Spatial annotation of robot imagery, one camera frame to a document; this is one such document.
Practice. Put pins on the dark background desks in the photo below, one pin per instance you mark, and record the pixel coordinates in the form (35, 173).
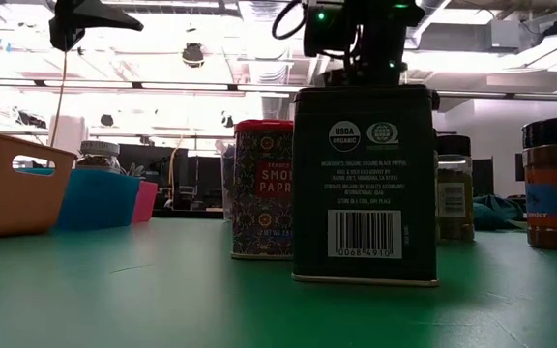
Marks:
(201, 179)

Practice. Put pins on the blue plastic bin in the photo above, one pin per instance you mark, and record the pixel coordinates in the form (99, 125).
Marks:
(99, 198)

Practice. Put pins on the orange plastic bin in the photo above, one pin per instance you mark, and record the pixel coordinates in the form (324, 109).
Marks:
(8, 203)

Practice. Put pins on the black-lid jar orange label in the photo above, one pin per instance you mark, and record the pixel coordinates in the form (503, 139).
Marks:
(556, 193)

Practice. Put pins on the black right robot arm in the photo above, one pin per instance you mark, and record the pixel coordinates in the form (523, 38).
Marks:
(336, 29)

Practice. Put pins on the white background column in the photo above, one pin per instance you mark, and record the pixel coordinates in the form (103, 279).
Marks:
(70, 130)

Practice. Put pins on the red paprika spice tin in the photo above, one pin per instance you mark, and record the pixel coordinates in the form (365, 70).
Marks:
(261, 193)

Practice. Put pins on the black ceiling fixture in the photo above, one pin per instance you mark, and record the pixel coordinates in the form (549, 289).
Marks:
(193, 55)

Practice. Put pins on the horizontal metal rail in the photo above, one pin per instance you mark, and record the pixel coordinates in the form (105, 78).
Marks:
(501, 96)

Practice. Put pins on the silver ceiling duct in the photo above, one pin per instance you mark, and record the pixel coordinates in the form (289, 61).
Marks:
(430, 19)

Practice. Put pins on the pink plastic bin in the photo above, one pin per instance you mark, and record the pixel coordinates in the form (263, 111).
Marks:
(145, 200)

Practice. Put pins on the black-lid jar green herbs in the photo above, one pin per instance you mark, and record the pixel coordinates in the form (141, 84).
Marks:
(455, 203)

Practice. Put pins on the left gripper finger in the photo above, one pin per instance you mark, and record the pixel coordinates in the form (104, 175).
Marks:
(102, 17)

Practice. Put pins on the black pepper spice tin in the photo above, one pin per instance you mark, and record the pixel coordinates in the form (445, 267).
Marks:
(365, 193)

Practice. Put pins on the white-lid glass spice jar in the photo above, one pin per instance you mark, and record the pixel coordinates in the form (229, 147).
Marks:
(98, 157)

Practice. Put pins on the small succulent plant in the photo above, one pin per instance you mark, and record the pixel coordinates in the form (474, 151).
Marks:
(136, 170)

